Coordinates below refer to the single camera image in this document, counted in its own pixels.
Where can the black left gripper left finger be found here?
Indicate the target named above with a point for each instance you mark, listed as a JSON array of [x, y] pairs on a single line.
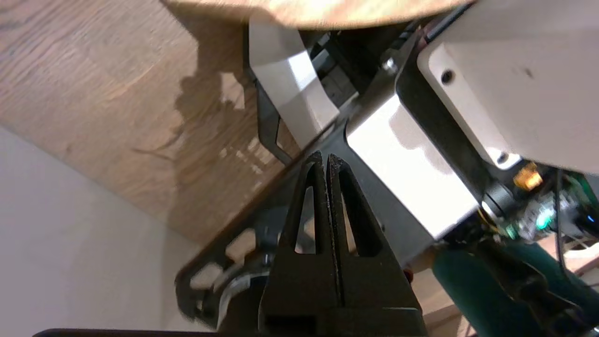
[[299, 285]]

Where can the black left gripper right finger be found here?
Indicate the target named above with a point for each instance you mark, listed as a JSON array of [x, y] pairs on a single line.
[[379, 285]]

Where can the teal robot base part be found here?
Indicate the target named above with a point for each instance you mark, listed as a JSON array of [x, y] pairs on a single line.
[[468, 290]]

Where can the grey robot base chassis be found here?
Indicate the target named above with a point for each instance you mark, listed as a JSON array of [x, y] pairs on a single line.
[[412, 164]]

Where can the round wooden side table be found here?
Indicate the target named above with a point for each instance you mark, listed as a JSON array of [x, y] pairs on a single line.
[[327, 11]]

